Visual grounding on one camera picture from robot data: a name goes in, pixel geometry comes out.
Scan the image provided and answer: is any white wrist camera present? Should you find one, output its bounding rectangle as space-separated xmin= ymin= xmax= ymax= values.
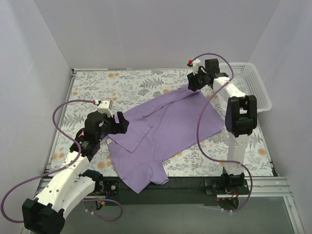
xmin=94 ymin=99 xmax=113 ymax=117
xmin=187 ymin=58 xmax=202 ymax=75

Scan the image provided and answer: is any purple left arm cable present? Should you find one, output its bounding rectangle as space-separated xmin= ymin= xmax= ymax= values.
xmin=0 ymin=99 xmax=123 ymax=223

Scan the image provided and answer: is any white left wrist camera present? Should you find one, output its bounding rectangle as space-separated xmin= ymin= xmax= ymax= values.
xmin=94 ymin=99 xmax=113 ymax=117

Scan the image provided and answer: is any purple t shirt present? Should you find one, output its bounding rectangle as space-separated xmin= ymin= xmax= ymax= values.
xmin=105 ymin=85 xmax=224 ymax=194

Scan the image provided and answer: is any floral table mat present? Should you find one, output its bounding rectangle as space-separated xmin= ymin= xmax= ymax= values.
xmin=48 ymin=70 xmax=273 ymax=177

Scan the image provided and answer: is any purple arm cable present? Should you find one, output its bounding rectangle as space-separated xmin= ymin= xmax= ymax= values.
xmin=0 ymin=99 xmax=123 ymax=223
xmin=187 ymin=53 xmax=253 ymax=214

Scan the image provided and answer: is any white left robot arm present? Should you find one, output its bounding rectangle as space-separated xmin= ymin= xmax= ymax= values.
xmin=22 ymin=111 xmax=129 ymax=234

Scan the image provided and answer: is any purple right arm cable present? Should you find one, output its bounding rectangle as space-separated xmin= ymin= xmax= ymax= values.
xmin=187 ymin=53 xmax=253 ymax=214

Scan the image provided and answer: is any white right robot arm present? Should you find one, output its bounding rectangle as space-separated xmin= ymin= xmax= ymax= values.
xmin=187 ymin=58 xmax=257 ymax=196

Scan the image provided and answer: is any white plastic basket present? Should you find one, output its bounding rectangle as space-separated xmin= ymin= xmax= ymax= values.
xmin=230 ymin=62 xmax=272 ymax=113

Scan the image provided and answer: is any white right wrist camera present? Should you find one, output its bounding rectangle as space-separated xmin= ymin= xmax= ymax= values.
xmin=187 ymin=58 xmax=202 ymax=75

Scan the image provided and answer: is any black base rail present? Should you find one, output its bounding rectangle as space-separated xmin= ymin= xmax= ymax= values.
xmin=85 ymin=176 xmax=249 ymax=206

